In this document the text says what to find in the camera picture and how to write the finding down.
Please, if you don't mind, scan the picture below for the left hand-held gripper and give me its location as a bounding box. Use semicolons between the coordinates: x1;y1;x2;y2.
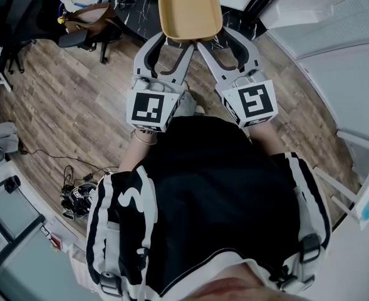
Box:
126;31;195;134

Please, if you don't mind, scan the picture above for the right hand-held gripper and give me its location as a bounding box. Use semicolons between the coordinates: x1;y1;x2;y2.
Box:
197;26;279;129

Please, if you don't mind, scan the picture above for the tan paper container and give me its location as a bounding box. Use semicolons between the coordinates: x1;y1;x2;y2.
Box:
157;0;224;43

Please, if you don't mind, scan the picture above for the white fridge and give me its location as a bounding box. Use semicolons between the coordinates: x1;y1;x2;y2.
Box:
246;0;369;134

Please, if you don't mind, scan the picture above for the person's right forearm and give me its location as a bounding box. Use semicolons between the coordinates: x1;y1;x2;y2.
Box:
248;123;286;160

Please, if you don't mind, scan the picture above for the person's left forearm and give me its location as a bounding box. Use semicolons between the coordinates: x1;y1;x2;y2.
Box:
117;128;159;174

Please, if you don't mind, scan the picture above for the person's grey shoe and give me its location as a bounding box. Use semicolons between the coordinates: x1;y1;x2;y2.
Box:
177;82;205;116

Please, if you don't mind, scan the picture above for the brown leather bag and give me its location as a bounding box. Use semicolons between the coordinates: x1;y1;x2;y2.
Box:
58;1;123;40

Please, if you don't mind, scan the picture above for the person's black and white shirt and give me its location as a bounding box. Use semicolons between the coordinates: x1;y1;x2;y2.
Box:
85;115;333;298

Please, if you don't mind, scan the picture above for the black office chair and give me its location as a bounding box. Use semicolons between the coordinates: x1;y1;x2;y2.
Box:
0;0;123;75

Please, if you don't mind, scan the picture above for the white framed glass door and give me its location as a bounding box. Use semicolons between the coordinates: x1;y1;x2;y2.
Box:
312;129;369;231

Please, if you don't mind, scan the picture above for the grey cloth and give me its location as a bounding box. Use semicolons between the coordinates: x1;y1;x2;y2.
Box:
0;122;21;157

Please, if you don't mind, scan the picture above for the red label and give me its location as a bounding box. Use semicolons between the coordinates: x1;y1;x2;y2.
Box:
50;235;65;251

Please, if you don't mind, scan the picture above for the person's chin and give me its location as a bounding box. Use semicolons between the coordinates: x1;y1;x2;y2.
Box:
190;258;301;301

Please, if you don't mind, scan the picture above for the grey glass front cabinet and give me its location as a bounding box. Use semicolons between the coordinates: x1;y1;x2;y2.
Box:
0;158;90;301

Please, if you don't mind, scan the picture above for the thin wrist bracelet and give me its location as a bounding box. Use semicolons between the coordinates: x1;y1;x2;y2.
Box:
130;129;159;146

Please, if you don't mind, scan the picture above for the black floor cable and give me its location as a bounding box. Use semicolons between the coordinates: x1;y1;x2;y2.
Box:
20;148;120;182

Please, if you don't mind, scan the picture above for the black device with cables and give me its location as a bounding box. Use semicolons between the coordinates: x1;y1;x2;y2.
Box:
60;165;100;221

